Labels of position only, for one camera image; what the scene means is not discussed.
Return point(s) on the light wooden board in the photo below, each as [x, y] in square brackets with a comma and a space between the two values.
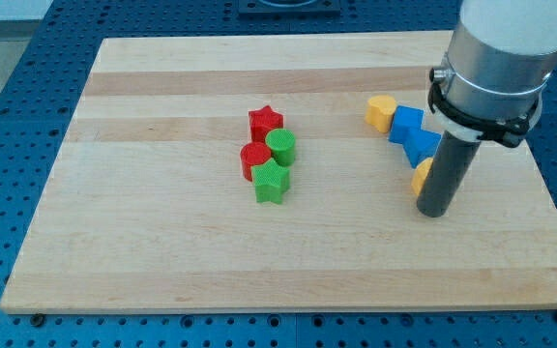
[238, 174]

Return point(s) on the red star block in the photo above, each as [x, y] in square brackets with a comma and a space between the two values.
[262, 121]

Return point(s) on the green cylinder block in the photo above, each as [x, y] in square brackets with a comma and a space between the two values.
[282, 143]

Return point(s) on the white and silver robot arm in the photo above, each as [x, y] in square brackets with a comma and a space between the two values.
[501, 55]

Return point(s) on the blue cube block upper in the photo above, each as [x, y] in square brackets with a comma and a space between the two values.
[405, 119]

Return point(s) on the yellow heart block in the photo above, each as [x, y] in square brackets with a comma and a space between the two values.
[380, 112]

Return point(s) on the blue cube block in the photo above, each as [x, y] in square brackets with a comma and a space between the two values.
[405, 119]
[419, 145]

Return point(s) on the yellow block behind rod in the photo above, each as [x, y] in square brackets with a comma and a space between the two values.
[419, 175]

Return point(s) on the red cylinder block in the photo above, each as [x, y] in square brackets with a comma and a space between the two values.
[252, 154]

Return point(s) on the green star block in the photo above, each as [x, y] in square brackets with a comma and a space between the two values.
[271, 181]

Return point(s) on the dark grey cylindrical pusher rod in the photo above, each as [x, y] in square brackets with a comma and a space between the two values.
[449, 166]

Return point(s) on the blue cube block lower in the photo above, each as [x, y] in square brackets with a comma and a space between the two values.
[419, 145]

